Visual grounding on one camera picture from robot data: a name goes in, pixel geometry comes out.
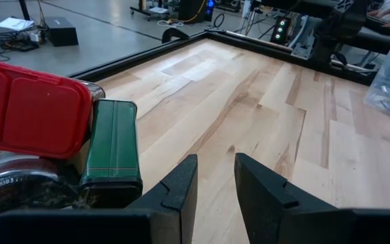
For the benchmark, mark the black aluminium table frame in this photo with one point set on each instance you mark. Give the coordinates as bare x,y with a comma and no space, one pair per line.
141,57

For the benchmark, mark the low wheeled cart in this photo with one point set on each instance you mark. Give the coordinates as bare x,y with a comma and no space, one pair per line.
149,11

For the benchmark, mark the green rectangular tin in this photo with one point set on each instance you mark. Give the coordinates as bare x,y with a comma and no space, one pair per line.
112,142

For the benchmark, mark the black device green lights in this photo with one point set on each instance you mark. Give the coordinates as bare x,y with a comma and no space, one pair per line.
279,30

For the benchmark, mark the white paper sheet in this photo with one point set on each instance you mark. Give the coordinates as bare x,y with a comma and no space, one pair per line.
14,23

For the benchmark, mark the glass spice jar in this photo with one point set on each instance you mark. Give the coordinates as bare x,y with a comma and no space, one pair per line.
22,186

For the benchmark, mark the black computer tower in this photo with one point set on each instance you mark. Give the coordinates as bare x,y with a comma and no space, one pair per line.
193,9

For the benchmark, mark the black box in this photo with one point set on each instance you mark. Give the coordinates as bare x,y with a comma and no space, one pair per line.
61,32

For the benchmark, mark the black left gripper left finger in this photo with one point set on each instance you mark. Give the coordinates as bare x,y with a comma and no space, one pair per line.
168,217

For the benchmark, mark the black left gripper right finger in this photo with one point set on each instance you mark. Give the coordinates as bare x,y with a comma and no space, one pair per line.
283,220

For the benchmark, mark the person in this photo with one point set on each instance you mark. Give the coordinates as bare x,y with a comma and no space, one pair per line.
389,10

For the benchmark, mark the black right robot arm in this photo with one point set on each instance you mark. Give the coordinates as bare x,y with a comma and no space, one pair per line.
340,27

